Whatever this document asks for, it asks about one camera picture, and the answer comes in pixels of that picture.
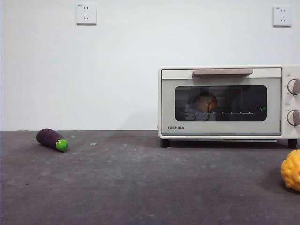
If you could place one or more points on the bumpy yellow toy vegetable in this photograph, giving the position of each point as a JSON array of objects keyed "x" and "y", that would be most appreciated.
[{"x": 291, "y": 171}]

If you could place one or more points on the white wall socket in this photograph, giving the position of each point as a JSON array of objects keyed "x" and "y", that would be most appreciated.
[
  {"x": 86, "y": 14},
  {"x": 282, "y": 16}
]

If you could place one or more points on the purple toy eggplant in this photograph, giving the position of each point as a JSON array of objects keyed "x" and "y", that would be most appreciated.
[{"x": 47, "y": 137}]

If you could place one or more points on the beige oven knob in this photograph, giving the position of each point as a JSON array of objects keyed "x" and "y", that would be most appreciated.
[
  {"x": 293, "y": 86},
  {"x": 292, "y": 117}
]

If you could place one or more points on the white Toshiba toaster oven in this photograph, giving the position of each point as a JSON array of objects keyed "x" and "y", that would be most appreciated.
[{"x": 287, "y": 103}]

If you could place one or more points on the brown potato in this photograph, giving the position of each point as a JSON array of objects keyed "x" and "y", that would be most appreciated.
[{"x": 205, "y": 102}]

